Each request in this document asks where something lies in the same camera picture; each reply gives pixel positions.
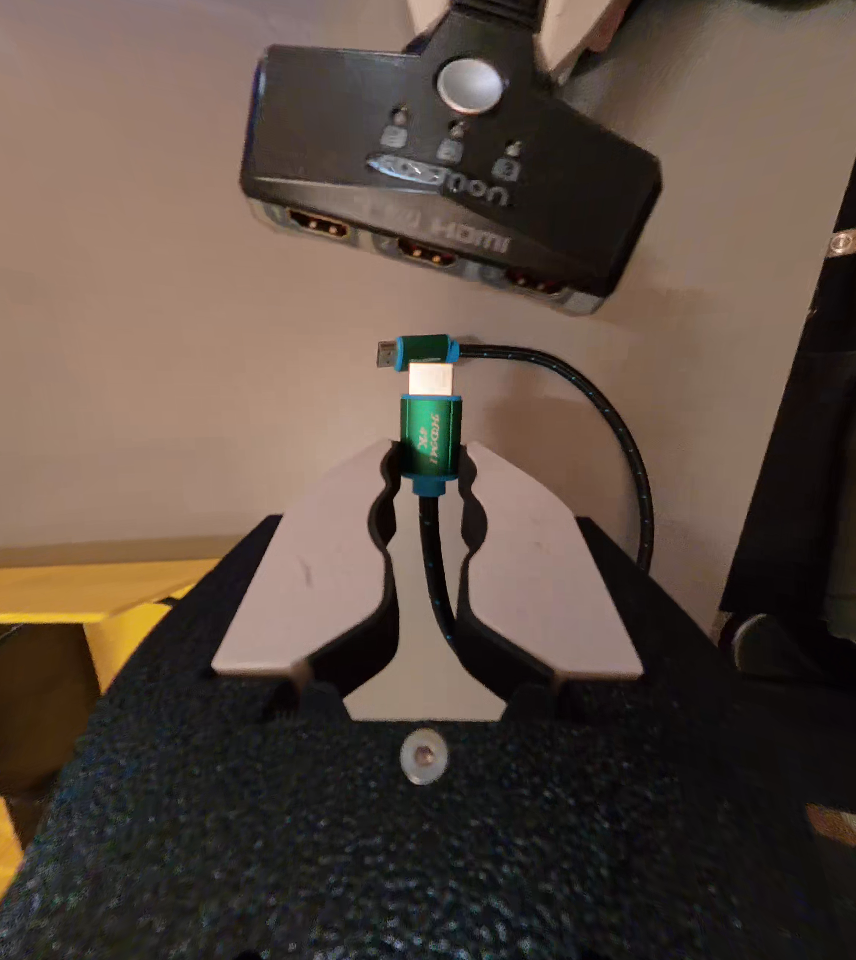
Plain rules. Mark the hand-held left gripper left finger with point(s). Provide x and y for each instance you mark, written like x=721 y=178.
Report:
x=300 y=570

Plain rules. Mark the black video switch box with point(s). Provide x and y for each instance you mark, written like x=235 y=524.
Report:
x=398 y=105

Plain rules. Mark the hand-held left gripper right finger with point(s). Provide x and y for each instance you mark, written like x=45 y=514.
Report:
x=548 y=577

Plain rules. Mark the yellow plastic stand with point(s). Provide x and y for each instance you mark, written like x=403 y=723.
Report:
x=23 y=592

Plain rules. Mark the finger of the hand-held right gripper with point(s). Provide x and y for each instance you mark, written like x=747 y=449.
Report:
x=570 y=30
x=428 y=13

